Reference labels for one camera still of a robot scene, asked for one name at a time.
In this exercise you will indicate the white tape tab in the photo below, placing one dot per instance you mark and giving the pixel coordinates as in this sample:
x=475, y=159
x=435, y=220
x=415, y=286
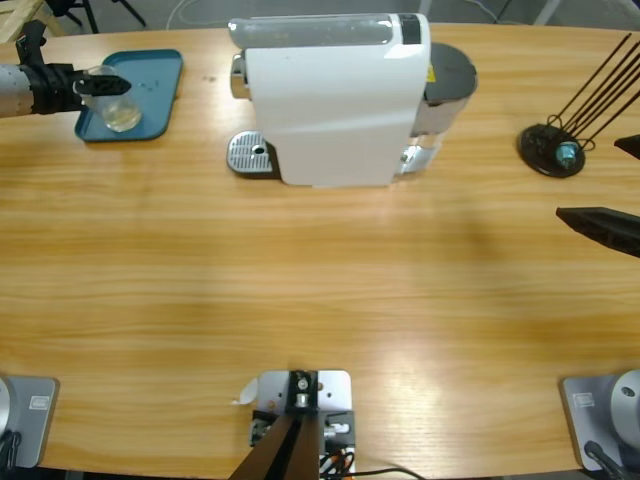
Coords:
x=247, y=392

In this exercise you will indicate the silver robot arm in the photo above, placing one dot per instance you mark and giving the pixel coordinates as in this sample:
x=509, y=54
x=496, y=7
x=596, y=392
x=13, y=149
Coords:
x=12, y=90

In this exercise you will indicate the clear drinking glass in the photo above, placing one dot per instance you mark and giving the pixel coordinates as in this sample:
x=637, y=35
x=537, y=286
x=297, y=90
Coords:
x=117, y=112

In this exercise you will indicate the black aluminium profile post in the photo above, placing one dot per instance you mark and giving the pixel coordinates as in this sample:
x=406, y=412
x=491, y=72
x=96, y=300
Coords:
x=280, y=450

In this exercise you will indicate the silver slotted drip tray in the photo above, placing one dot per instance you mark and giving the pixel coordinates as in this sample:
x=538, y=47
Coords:
x=247, y=152

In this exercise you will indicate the white capsule coffee machine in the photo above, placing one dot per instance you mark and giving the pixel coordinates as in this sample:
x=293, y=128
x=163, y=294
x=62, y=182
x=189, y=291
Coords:
x=325, y=110

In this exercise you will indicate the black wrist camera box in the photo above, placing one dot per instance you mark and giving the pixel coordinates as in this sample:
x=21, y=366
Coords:
x=30, y=42

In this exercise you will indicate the teal coffee capsule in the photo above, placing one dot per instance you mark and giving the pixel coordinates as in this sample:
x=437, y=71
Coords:
x=567, y=151

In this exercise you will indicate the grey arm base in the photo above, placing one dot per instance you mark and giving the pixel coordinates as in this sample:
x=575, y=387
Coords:
x=35, y=420
x=595, y=415

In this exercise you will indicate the light wooden crate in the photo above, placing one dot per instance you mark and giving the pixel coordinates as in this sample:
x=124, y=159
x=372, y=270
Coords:
x=15, y=15

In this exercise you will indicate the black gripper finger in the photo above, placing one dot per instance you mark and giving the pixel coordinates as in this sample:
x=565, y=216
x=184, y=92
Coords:
x=630, y=146
x=105, y=86
x=607, y=227

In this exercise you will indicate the black stand legs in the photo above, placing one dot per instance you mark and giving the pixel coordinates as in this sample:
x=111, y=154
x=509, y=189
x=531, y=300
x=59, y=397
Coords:
x=89, y=15

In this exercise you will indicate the grey metal mount plate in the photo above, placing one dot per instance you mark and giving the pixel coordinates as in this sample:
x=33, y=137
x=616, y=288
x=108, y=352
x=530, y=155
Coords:
x=332, y=395

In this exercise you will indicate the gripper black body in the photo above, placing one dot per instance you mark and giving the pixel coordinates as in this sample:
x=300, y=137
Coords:
x=52, y=87

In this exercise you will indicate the teal plastic tray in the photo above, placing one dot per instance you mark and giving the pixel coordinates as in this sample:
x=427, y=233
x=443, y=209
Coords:
x=155, y=100

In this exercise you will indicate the black capsule holder with rods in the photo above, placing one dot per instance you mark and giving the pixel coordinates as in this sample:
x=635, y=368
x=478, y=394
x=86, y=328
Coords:
x=537, y=147

